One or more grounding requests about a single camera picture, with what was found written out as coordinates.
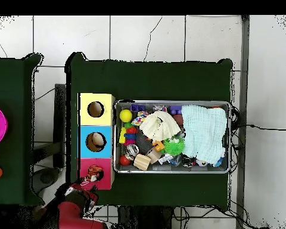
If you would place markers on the clear mesh bin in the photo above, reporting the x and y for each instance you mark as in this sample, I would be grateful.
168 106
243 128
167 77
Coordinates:
205 170

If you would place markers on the cream cloth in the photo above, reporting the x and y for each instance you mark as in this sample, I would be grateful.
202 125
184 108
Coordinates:
159 127

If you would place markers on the rainbow spiky caterpillar toy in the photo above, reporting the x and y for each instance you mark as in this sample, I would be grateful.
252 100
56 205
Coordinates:
131 134

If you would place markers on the yellow foam block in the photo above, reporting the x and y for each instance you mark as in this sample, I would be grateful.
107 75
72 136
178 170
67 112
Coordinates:
122 136

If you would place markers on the purple building block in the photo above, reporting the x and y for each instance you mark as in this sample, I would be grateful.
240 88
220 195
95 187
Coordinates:
175 110

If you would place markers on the dark green table cloth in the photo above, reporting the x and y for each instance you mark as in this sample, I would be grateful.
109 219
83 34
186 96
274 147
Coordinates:
145 78
12 83

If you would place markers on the striped wooden block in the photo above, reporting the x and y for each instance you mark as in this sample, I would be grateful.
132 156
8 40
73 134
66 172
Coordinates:
142 162

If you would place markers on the orange building block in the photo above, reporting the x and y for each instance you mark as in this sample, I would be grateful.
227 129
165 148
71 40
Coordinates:
159 146

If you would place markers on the yellow ball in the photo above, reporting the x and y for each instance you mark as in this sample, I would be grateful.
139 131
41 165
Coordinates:
125 116

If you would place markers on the silver metal cup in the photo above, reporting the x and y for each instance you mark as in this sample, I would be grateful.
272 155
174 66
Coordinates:
131 151

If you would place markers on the blue building block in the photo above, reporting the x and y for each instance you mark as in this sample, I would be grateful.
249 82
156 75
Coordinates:
137 107

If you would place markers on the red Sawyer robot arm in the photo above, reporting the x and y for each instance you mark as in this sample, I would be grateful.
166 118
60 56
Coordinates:
71 217

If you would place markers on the orange striped tiger plush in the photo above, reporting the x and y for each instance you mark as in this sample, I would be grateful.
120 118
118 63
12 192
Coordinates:
94 171

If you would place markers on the grey plastic toy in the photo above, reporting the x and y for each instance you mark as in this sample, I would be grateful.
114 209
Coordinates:
165 158

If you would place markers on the polka dot cloth toy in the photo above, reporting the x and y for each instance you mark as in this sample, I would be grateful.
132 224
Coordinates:
139 118

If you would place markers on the red ball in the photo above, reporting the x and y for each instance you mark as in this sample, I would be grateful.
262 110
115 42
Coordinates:
124 160

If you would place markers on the green spiky puffer toy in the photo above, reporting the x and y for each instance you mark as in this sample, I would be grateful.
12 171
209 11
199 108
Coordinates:
173 146

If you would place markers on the mint green cloth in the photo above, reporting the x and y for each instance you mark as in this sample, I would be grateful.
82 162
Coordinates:
202 133

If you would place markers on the brown cardboard piece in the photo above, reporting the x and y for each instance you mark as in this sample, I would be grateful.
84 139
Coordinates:
154 156

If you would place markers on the brown toy football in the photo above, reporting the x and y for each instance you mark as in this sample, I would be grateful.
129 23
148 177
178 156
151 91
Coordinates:
178 120

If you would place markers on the wooden box with three holes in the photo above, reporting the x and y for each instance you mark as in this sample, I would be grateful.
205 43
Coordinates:
95 124

